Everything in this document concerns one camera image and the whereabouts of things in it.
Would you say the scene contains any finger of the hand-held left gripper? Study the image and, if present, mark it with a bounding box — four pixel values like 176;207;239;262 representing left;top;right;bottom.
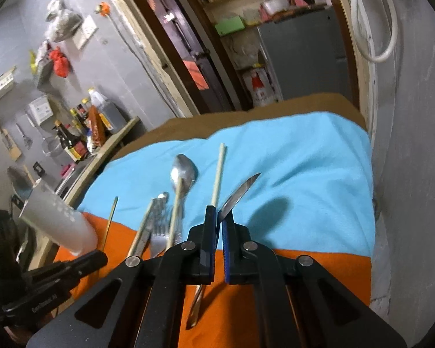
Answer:
2;250;108;320

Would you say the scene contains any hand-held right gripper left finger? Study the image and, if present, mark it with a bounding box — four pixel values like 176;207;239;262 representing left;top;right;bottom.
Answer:
26;206;216;348

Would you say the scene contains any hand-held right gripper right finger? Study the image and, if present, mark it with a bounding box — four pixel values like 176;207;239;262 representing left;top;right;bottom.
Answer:
223;213;408;348

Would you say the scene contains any white perforated utensil holder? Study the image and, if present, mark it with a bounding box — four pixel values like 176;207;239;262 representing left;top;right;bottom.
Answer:
19;178;98;256

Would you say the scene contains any steel fork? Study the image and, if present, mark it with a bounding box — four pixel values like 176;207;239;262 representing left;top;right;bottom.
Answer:
150;192;172;258

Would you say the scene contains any steel table knife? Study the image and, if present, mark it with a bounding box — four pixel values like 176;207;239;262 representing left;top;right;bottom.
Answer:
186;173;262;330

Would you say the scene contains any cream chopstick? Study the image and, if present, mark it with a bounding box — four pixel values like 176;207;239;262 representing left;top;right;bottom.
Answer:
211;143;226;208

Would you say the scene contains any thin green chopstick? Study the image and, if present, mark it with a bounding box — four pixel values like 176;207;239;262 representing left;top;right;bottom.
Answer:
102;196;119;251

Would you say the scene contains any steel spoon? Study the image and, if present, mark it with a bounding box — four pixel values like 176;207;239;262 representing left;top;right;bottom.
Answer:
170;154;198;242

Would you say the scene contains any wooden cutting board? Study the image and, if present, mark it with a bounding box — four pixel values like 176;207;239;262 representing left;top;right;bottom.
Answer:
0;119;23;162

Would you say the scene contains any metal strainer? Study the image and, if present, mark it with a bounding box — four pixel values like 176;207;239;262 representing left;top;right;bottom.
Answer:
41;137;64;157

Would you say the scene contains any dark sauce bottle red label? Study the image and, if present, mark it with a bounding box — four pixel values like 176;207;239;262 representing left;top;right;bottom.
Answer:
54;121;89;162

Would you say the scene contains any wooden shelf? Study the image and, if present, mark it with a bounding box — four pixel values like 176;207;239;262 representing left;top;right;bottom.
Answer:
62;116;140;207

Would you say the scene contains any orange snack packet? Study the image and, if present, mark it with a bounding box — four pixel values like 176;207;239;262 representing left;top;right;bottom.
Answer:
88;107;106;148

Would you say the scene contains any large dark sauce jug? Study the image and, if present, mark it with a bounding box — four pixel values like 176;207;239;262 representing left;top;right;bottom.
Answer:
88;88;127;133

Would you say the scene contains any white jug red label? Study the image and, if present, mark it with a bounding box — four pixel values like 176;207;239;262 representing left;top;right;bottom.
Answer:
244;67;280;107

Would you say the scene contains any red plastic bag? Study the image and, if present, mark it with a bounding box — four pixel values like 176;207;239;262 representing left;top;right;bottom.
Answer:
50;47;72;78

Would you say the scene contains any dark wooden door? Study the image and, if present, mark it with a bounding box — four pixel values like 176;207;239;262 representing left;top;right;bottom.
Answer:
125;0;240;112

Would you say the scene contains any grey refrigerator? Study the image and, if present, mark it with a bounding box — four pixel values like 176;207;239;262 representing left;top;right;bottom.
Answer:
257;7;350;104

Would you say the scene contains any green box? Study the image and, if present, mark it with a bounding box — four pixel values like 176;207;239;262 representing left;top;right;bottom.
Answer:
215;16;246;37

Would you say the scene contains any grey plastic bag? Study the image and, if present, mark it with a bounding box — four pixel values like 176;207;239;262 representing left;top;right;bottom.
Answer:
45;0;84;42

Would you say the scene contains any white hose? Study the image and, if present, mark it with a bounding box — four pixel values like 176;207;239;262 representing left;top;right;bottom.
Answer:
350;0;399;62

